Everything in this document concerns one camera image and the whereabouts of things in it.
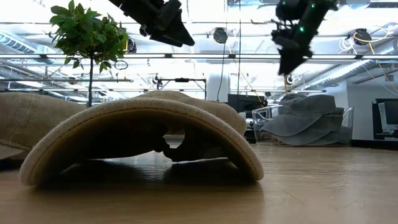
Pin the silver ventilation duct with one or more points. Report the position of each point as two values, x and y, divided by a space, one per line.
342 73

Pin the green potted plant black pot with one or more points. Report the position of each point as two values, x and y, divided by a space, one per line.
87 34

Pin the tan baseball cap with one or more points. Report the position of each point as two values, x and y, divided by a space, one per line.
31 121
124 107

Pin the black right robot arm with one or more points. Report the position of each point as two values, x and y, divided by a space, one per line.
314 12

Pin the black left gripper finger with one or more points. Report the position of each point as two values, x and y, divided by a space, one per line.
178 39
169 15

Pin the black screen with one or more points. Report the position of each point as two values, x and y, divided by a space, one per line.
245 102

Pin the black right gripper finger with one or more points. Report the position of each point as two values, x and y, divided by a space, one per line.
287 63

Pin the black aluminium table frame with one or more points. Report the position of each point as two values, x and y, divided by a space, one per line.
373 143

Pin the clear plastic bin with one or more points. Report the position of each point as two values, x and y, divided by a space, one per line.
264 116

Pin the black computer monitor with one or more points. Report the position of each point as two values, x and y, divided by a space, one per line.
393 115

